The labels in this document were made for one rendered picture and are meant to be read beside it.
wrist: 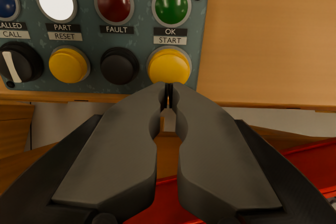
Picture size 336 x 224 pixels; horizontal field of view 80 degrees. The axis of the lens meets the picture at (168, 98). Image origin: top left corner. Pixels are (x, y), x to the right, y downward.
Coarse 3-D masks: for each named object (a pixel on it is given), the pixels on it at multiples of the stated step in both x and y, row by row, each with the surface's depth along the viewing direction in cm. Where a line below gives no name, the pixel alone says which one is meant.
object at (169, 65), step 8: (168, 48) 14; (152, 56) 14; (160, 56) 13; (168, 56) 13; (176, 56) 13; (184, 56) 14; (152, 64) 13; (160, 64) 13; (168, 64) 13; (176, 64) 13; (184, 64) 13; (152, 72) 14; (160, 72) 14; (168, 72) 14; (176, 72) 14; (184, 72) 14; (152, 80) 14; (160, 80) 14; (168, 80) 14; (176, 80) 14; (184, 80) 14
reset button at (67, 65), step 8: (64, 48) 14; (56, 56) 13; (64, 56) 13; (72, 56) 13; (80, 56) 14; (56, 64) 13; (64, 64) 13; (72, 64) 13; (80, 64) 14; (56, 72) 14; (64, 72) 14; (72, 72) 14; (80, 72) 14; (64, 80) 14; (72, 80) 14
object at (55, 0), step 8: (40, 0) 12; (48, 0) 12; (56, 0) 12; (64, 0) 12; (48, 8) 12; (56, 8) 12; (64, 8) 12; (72, 8) 12; (56, 16) 13; (64, 16) 13
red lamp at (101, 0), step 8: (104, 0) 12; (112, 0) 12; (120, 0) 12; (128, 0) 12; (104, 8) 12; (112, 8) 12; (120, 8) 12; (128, 8) 12; (104, 16) 13; (112, 16) 12; (120, 16) 13
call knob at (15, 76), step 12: (0, 48) 13; (12, 48) 13; (24, 48) 14; (0, 60) 13; (12, 60) 13; (24, 60) 13; (36, 60) 14; (0, 72) 14; (12, 72) 14; (24, 72) 14; (36, 72) 14
